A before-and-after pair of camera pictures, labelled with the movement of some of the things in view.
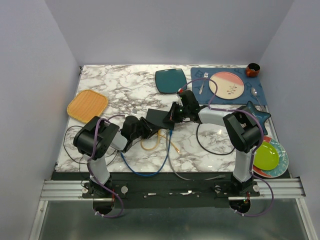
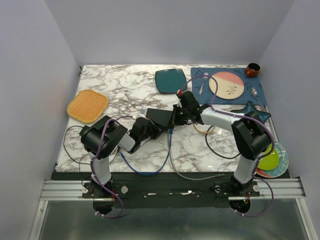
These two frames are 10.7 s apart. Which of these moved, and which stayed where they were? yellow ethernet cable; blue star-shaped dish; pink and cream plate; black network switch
Moved: yellow ethernet cable
Stayed: black network switch; blue star-shaped dish; pink and cream plate
